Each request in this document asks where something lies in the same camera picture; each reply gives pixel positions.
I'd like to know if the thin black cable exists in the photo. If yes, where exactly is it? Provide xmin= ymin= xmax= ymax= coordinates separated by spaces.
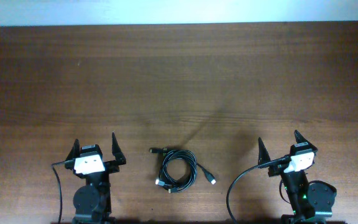
xmin=155 ymin=152 xmax=217 ymax=192

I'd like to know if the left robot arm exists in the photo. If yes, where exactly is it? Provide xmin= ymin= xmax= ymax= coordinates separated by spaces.
xmin=64 ymin=133 xmax=126 ymax=223

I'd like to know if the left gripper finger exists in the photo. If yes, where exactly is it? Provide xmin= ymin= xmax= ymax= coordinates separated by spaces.
xmin=111 ymin=132 xmax=126 ymax=164
xmin=65 ymin=139 xmax=80 ymax=161

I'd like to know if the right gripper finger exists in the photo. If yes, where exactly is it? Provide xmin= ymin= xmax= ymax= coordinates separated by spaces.
xmin=258 ymin=138 xmax=271 ymax=165
xmin=294 ymin=130 xmax=318 ymax=153

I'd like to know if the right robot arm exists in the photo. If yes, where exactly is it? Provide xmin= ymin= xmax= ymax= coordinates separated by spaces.
xmin=258 ymin=130 xmax=337 ymax=224

